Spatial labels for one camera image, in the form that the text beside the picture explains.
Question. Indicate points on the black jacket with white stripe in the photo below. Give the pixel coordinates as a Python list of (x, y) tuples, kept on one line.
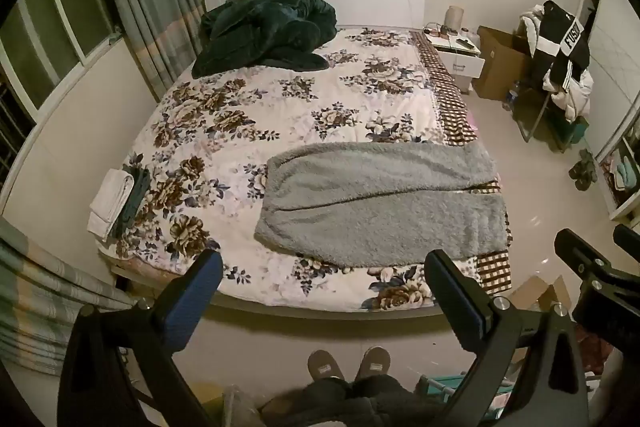
[(562, 42)]

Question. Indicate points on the blue bottle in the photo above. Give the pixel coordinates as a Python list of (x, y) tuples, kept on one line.
[(510, 98)]

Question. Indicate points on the folded dark green cloth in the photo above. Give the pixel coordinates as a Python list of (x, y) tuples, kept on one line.
[(132, 202)]

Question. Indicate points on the teal storage box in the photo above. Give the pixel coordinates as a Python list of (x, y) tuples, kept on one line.
[(577, 128)]

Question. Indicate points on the metal frame chair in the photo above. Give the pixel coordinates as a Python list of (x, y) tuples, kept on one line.
[(540, 117)]

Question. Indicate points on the person's legs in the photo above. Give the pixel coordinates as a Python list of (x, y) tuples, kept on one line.
[(350, 402)]

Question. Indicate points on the person's grey slipper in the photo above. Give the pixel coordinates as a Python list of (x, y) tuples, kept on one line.
[(375, 361), (322, 364)]

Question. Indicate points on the floral blanket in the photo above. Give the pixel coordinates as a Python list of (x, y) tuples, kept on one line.
[(260, 127)]

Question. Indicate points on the brown cardboard box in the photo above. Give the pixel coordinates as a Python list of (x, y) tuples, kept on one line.
[(500, 62)]

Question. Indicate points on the beige paper roll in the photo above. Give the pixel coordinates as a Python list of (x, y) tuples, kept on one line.
[(455, 17)]

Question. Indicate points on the white frame window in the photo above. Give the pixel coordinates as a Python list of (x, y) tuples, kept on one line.
[(55, 22)]

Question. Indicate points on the dark green duvet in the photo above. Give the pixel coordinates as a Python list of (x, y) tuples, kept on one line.
[(265, 32)]

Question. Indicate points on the white nightstand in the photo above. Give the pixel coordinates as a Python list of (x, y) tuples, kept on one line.
[(462, 57)]

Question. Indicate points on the pair of green slippers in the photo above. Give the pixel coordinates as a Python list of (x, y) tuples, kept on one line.
[(582, 168)]

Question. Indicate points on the grey fleece blanket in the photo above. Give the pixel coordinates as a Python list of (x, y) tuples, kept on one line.
[(380, 202)]

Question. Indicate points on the teal plastic basket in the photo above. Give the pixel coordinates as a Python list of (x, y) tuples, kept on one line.
[(450, 389)]

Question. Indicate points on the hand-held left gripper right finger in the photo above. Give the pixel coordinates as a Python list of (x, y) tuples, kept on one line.
[(454, 293)]

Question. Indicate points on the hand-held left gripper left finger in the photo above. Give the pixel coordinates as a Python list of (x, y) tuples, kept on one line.
[(200, 287)]

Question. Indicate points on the folded white towel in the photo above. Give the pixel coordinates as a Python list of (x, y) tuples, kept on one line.
[(110, 202)]

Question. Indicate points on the white wardrobe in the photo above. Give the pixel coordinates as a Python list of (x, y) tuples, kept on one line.
[(617, 157)]

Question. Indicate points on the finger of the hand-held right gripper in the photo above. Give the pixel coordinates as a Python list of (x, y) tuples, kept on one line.
[(629, 241), (582, 252)]

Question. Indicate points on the brown checkered bed sheet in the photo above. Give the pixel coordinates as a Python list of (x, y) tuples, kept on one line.
[(450, 97)]

